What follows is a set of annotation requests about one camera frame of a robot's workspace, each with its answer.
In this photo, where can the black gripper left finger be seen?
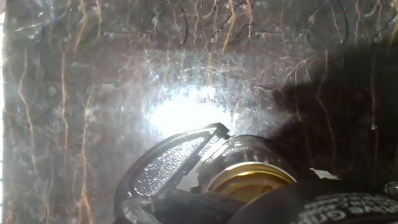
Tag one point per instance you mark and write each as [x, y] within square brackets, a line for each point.
[199, 208]

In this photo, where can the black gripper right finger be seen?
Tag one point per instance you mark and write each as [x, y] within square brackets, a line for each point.
[392, 188]

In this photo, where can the yellow metal jar lid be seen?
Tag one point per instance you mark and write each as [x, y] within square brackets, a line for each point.
[248, 183]

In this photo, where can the small clear glass jar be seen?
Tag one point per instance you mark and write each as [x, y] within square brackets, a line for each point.
[242, 149]

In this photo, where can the black C-clamp with steel screw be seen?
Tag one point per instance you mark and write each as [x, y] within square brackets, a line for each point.
[168, 161]

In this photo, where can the dark marble pattern mat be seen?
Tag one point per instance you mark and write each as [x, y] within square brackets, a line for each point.
[93, 77]

